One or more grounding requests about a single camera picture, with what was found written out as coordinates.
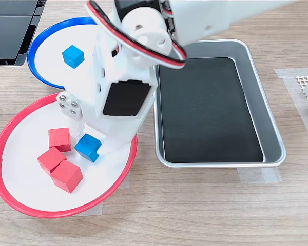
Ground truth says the blue cube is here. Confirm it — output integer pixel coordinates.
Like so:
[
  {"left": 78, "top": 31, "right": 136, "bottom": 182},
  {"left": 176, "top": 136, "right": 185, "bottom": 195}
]
[
  {"left": 74, "top": 133, "right": 103, "bottom": 163},
  {"left": 62, "top": 45, "right": 85, "bottom": 69}
]

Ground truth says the red cube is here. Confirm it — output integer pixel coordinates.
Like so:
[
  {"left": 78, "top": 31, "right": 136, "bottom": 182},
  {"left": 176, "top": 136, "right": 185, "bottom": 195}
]
[
  {"left": 37, "top": 146, "right": 67, "bottom": 176},
  {"left": 48, "top": 127, "right": 72, "bottom": 153},
  {"left": 50, "top": 160, "right": 84, "bottom": 194}
]

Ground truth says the blue-rimmed white plate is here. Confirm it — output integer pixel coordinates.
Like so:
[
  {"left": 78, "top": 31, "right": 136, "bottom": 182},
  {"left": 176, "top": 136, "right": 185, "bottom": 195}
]
[{"left": 27, "top": 17, "right": 101, "bottom": 91}]

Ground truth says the black tray mat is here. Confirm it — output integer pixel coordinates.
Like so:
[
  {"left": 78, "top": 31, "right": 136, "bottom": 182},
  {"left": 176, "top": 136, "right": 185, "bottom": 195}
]
[{"left": 158, "top": 57, "right": 264, "bottom": 164}]

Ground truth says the red-rimmed white plate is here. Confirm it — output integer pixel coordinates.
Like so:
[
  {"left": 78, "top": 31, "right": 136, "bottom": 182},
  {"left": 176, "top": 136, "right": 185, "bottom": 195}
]
[{"left": 0, "top": 92, "right": 138, "bottom": 219}]

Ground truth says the black electronic device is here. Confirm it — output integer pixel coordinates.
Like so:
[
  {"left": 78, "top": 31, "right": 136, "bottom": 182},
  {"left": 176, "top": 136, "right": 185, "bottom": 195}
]
[{"left": 0, "top": 0, "right": 47, "bottom": 67}]

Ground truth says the clear tape strip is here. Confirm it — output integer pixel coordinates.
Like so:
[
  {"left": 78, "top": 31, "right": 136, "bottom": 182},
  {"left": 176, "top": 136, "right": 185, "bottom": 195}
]
[{"left": 237, "top": 168, "right": 283, "bottom": 184}]

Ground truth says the steel tray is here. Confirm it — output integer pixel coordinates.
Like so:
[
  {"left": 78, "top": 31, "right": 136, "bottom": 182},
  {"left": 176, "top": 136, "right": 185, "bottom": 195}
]
[{"left": 152, "top": 39, "right": 287, "bottom": 169}]

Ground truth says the red white black cable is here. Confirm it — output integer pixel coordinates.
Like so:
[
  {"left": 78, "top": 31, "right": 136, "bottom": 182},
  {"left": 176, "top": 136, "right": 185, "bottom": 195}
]
[{"left": 85, "top": 0, "right": 188, "bottom": 70}]

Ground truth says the pale perforated base plate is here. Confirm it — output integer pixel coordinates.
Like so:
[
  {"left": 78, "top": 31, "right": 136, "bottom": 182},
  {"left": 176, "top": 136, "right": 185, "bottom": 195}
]
[{"left": 295, "top": 75, "right": 308, "bottom": 120}]

